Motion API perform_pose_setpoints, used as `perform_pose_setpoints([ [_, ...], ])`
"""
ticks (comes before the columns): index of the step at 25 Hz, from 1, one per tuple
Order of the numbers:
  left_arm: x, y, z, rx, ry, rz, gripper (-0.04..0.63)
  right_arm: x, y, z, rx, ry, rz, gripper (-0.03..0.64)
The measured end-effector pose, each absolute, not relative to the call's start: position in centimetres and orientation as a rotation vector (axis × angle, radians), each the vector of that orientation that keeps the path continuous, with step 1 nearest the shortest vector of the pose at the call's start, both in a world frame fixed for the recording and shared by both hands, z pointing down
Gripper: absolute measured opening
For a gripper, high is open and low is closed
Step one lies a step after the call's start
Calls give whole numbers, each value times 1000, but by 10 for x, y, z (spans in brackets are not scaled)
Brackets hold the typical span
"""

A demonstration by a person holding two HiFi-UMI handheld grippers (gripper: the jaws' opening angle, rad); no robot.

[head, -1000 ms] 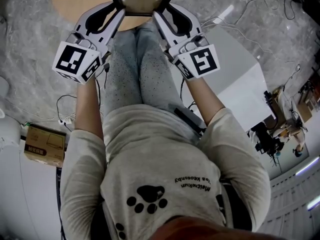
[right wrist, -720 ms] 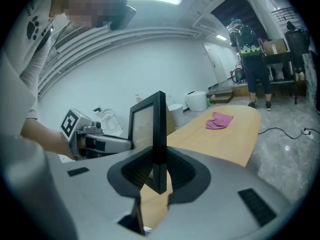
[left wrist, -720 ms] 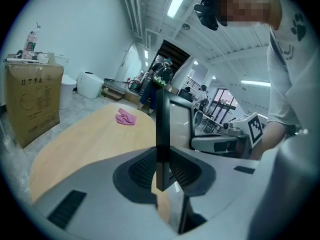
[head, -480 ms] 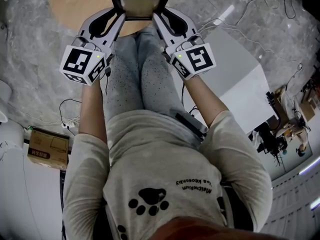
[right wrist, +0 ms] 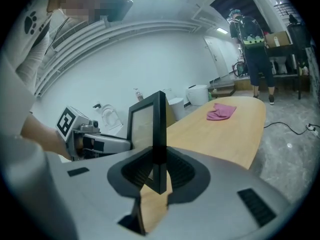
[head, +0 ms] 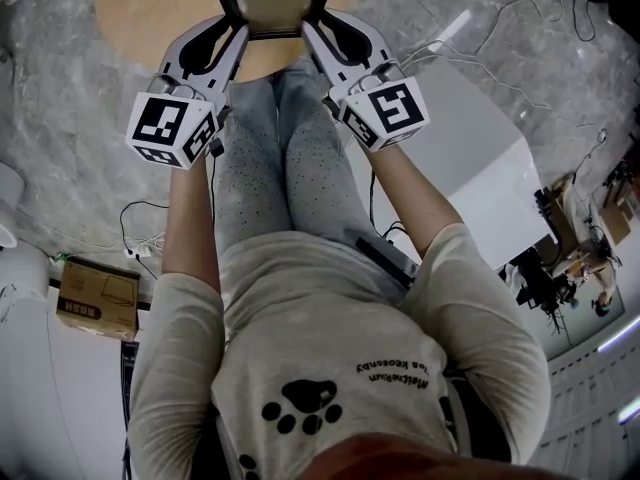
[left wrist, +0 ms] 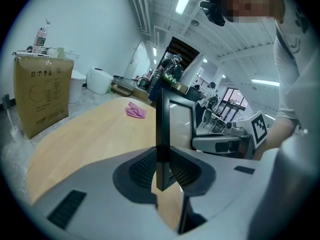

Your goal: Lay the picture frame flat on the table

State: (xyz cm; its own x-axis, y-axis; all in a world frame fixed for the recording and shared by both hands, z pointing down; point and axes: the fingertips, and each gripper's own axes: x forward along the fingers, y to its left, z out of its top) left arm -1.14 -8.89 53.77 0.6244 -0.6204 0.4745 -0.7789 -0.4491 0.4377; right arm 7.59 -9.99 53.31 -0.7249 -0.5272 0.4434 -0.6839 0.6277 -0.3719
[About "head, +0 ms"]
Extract person's left forearm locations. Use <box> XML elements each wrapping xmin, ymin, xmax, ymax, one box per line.
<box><xmin>159</xmin><ymin>163</ymin><xmax>224</xmax><ymax>292</ymax></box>

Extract long black floor cable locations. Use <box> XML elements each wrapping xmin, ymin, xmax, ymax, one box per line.
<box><xmin>567</xmin><ymin>0</ymin><xmax>599</xmax><ymax>43</ymax></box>

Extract thin black floor cable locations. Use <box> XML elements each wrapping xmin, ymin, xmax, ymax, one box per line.
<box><xmin>118</xmin><ymin>199</ymin><xmax>171</xmax><ymax>282</ymax></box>

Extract white cabinet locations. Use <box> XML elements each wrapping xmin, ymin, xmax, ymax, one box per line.
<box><xmin>344</xmin><ymin>59</ymin><xmax>552</xmax><ymax>271</ymax></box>

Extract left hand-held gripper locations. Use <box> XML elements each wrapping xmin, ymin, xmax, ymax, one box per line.
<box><xmin>124</xmin><ymin>13</ymin><xmax>250</xmax><ymax>171</ymax></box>

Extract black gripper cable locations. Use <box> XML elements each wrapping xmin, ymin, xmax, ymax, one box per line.
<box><xmin>367</xmin><ymin>171</ymin><xmax>409</xmax><ymax>242</ymax></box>
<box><xmin>205</xmin><ymin>136</ymin><xmax>226</xmax><ymax>229</ymax></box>

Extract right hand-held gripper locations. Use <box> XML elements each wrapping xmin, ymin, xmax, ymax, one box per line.
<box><xmin>300</xmin><ymin>8</ymin><xmax>432</xmax><ymax>154</ymax></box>

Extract person's right forearm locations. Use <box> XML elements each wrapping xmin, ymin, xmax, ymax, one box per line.
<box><xmin>355</xmin><ymin>140</ymin><xmax>464</xmax><ymax>260</ymax></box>

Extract white floor cable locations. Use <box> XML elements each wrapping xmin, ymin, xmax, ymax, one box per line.
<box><xmin>399</xmin><ymin>0</ymin><xmax>556</xmax><ymax>115</ymax></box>

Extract brown cardboard box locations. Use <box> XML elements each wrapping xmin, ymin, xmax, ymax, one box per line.
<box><xmin>54</xmin><ymin>254</ymin><xmax>142</xmax><ymax>342</ymax></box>

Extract black box at waist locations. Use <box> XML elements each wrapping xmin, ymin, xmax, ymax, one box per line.
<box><xmin>354</xmin><ymin>236</ymin><xmax>420</xmax><ymax>290</ymax></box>

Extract round wooden table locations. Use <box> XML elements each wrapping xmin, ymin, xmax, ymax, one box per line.
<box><xmin>93</xmin><ymin>0</ymin><xmax>382</xmax><ymax>87</ymax></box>

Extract person's speckled grey trouser legs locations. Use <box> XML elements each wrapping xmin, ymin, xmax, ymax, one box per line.
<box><xmin>213</xmin><ymin>55</ymin><xmax>382</xmax><ymax>255</ymax></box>

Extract black equipment stand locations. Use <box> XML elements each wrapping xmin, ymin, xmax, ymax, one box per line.
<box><xmin>502</xmin><ymin>246</ymin><xmax>574</xmax><ymax>322</ymax></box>

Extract person's beige paw print sweatshirt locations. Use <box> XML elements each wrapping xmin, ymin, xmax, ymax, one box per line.
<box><xmin>127</xmin><ymin>222</ymin><xmax>554</xmax><ymax>480</ymax></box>

